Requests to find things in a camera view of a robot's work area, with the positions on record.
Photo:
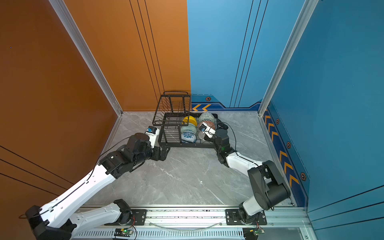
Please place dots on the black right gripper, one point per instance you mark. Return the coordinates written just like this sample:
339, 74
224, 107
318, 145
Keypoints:
222, 125

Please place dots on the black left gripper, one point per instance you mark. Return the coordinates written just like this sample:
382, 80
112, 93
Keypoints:
158, 156

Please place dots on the grey-green patterned bowl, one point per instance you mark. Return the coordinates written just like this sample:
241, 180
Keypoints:
206, 116

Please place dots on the yellow bowl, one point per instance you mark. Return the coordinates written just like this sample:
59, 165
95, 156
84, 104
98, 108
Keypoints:
190, 120

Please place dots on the mint green bowl red rim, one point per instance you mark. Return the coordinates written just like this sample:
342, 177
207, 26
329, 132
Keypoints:
189, 128

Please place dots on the blue white floral bowl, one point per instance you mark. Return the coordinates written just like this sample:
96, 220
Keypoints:
188, 137

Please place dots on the pink striped bowl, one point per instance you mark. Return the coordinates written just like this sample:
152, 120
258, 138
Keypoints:
202, 135

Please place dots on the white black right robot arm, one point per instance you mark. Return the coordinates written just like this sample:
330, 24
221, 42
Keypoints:
269, 186

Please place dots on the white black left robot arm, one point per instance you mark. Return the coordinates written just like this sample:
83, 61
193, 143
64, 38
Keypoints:
59, 219

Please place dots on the green circuit board left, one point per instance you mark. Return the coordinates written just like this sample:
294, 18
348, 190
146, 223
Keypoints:
123, 233

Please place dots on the green circuit board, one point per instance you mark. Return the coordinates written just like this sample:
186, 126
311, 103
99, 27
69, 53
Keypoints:
252, 233
123, 233

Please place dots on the green circuit board right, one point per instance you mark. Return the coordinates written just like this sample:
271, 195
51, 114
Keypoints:
252, 233

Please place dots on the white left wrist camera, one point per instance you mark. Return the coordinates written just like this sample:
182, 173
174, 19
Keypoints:
153, 134

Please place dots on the black wire dish rack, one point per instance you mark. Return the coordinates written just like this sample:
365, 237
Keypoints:
172, 107

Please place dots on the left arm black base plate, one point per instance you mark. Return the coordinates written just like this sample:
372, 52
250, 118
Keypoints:
137, 217

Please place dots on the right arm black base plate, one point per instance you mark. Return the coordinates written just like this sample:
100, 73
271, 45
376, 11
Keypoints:
236, 217

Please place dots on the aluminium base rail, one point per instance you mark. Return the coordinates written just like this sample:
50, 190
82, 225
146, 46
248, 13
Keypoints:
208, 223

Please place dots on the aluminium corner post right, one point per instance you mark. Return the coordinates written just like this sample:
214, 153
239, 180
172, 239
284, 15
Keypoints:
295, 36

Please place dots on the aluminium corner post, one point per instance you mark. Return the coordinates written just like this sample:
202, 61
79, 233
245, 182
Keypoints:
295, 36
76, 36

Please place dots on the aluminium corner post left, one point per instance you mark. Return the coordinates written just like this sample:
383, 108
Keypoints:
76, 36

